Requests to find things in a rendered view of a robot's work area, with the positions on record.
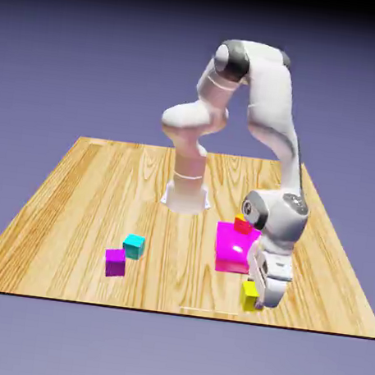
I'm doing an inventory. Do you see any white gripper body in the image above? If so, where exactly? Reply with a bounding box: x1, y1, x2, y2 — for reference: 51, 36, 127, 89
244, 251, 295, 312

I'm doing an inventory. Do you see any small yellow cube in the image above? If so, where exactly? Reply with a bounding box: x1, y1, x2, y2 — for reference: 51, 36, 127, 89
238, 279, 267, 314

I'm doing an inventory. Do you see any small red cube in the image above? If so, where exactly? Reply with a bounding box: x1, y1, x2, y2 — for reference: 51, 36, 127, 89
232, 213, 256, 237

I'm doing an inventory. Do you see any small cyan cube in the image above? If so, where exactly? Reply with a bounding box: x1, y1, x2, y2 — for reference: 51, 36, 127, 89
120, 233, 147, 261

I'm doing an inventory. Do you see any small purple cube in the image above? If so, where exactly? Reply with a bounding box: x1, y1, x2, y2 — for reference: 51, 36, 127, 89
103, 246, 129, 280

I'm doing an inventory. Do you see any large magenta box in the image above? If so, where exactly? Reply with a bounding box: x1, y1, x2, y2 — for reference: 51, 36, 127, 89
211, 219, 263, 277

